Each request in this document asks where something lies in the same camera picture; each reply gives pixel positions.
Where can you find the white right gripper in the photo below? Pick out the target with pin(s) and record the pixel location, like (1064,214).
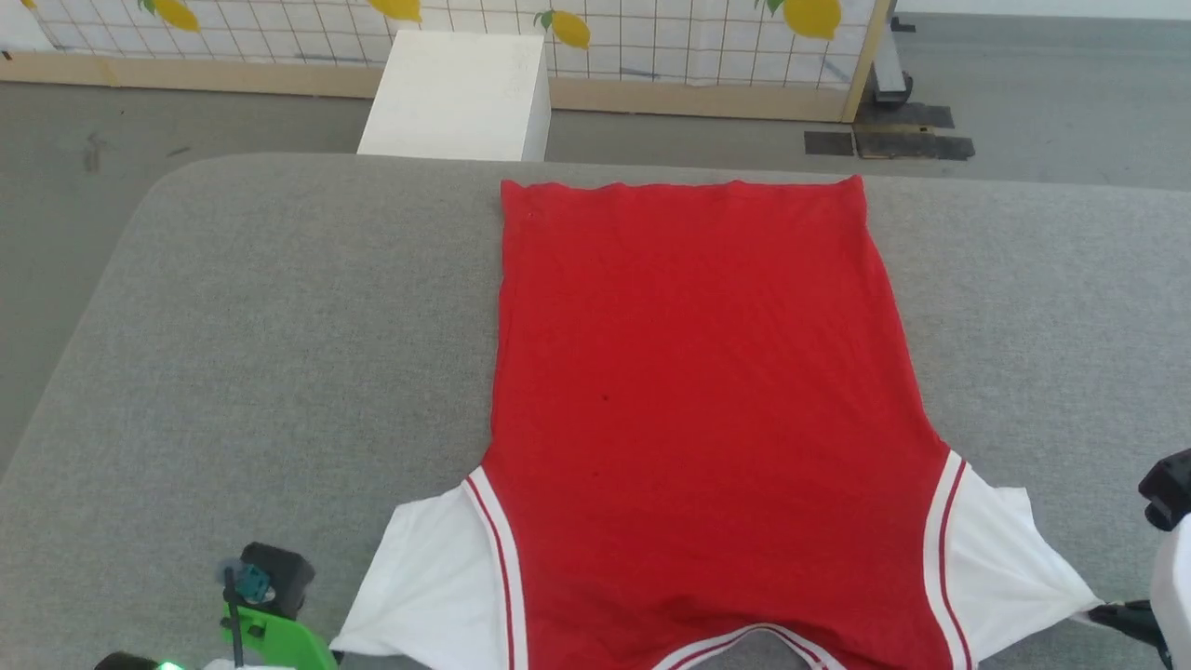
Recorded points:
(1177,596)

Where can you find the grey metal screen foot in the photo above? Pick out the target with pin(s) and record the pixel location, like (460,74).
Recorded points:
(890,70)

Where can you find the red white-sleeved shirt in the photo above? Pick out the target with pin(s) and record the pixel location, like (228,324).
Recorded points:
(698,391)

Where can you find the black floor mat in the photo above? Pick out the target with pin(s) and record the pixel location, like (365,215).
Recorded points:
(907,115)

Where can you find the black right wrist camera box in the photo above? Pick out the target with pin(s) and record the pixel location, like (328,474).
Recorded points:
(1170,489)

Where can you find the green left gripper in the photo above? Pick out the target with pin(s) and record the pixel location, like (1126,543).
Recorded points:
(284,642)

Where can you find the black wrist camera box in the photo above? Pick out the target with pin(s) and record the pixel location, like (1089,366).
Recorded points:
(284,572)
(1170,489)

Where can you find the black floor strip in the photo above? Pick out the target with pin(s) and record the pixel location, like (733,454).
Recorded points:
(912,146)

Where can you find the teal left camera connector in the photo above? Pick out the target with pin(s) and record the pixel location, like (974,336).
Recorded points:
(253,583)

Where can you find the lemon-print grid screen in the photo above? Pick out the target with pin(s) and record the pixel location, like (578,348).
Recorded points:
(670,46)

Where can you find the white box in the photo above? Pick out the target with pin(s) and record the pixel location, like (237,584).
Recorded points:
(456,93)

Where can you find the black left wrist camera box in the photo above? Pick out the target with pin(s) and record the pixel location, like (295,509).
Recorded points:
(284,572)

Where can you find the black round light module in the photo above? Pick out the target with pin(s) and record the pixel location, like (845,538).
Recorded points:
(135,663)

